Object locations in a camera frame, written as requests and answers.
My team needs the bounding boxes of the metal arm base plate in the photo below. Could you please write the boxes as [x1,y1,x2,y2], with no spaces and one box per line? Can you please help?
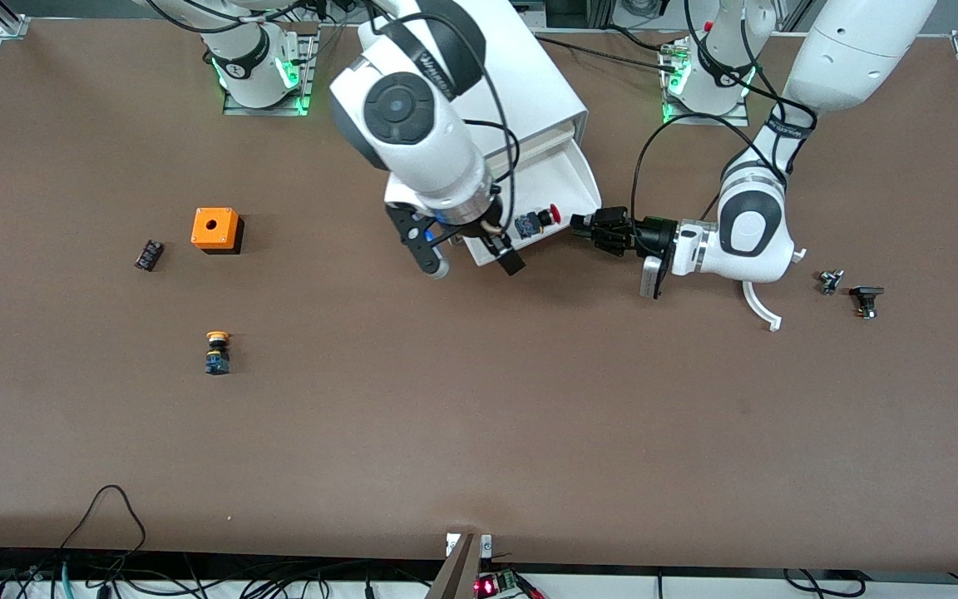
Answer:
[660,37,751,127]
[223,23,315,116]

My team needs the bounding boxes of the grey mounting post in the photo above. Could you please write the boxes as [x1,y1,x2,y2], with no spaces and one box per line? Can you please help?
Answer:
[425,532,481,599]

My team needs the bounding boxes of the small black switch component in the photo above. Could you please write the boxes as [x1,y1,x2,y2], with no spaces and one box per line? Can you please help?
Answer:
[849,285,886,320]

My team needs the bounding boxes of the white curved plastic arc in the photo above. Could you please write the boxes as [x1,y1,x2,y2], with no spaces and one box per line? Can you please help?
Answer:
[741,248,808,333]

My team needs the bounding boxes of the tangled black cables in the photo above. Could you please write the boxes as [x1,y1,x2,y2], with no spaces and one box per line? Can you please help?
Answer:
[0,545,447,599]

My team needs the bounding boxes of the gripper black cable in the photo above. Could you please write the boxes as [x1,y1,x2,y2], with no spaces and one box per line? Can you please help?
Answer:
[367,0,523,209]
[630,0,817,242]

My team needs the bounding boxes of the yellow button blue base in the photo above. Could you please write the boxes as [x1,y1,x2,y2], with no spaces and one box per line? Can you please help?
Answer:
[204,330,232,376]

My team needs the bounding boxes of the black cable on table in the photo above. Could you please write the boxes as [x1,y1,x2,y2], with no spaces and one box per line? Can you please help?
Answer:
[533,25,692,76]

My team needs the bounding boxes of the orange box with hole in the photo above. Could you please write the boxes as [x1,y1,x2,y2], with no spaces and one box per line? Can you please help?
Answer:
[190,207,244,255]

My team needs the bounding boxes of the circuit board red light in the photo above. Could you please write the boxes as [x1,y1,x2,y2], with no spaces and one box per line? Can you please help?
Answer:
[475,570,545,599]

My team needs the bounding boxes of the white drawer cabinet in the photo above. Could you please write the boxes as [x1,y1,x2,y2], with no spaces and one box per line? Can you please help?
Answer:
[358,0,590,167]

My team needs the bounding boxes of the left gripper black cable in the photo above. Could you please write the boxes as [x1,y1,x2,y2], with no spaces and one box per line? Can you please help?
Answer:
[630,0,817,242]

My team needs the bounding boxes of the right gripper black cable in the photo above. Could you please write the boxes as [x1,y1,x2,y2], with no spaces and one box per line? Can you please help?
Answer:
[367,0,523,209]

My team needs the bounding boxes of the black looped cable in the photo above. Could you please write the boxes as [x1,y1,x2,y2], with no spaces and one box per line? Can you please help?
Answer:
[59,485,147,552]

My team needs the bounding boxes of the red push button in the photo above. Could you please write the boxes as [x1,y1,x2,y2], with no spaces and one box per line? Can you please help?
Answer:
[515,202,563,242]

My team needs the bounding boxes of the white drawer tray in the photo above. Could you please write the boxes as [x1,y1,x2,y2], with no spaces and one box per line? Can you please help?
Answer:
[461,140,603,269]
[512,123,578,159]

